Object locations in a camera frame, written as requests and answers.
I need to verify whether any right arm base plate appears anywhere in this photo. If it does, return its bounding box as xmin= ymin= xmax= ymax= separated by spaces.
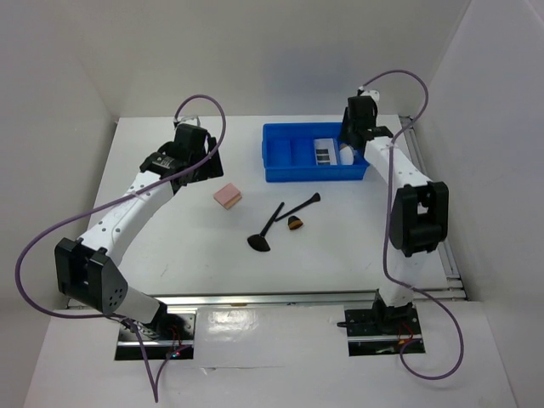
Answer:
xmin=336 ymin=309 xmax=426 ymax=357

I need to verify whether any aluminium rail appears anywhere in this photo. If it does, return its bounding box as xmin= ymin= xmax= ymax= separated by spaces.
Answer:
xmin=399 ymin=114 xmax=468 ymax=301
xmin=67 ymin=288 xmax=468 ymax=311

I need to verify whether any aluminium right side rail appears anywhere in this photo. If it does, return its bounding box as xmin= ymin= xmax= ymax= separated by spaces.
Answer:
xmin=399 ymin=114 xmax=468 ymax=301

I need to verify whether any black fan makeup brush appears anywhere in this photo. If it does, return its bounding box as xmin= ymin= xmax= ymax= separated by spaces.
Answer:
xmin=246 ymin=202 xmax=285 ymax=252

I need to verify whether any blue plastic organizer bin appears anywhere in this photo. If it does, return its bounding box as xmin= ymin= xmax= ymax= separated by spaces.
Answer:
xmin=262 ymin=122 xmax=369 ymax=183

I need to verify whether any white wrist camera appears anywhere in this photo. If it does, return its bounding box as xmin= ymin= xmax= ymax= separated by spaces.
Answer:
xmin=356 ymin=86 xmax=380 ymax=103
xmin=173 ymin=115 xmax=201 ymax=128

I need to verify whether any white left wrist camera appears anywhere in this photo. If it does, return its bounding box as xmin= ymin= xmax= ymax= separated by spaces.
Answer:
xmin=173 ymin=115 xmax=201 ymax=128

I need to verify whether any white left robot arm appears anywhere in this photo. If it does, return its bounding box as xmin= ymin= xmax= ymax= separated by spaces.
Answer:
xmin=54 ymin=123 xmax=224 ymax=339

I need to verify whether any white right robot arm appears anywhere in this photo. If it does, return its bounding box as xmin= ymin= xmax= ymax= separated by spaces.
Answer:
xmin=339 ymin=92 xmax=449 ymax=333

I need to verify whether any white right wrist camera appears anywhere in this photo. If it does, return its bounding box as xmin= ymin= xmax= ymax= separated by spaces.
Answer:
xmin=356 ymin=86 xmax=380 ymax=103

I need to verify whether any slim black makeup brush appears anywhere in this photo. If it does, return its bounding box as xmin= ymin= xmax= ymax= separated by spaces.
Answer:
xmin=275 ymin=193 xmax=321 ymax=222

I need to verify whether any short brown kabuki brush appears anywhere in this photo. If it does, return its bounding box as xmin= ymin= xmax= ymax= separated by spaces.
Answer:
xmin=287 ymin=216 xmax=303 ymax=231

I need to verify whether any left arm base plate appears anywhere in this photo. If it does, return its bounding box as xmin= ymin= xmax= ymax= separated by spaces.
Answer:
xmin=114 ymin=308 xmax=197 ymax=361

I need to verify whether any aluminium front rail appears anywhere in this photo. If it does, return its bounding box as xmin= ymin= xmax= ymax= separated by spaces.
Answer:
xmin=67 ymin=288 xmax=468 ymax=311

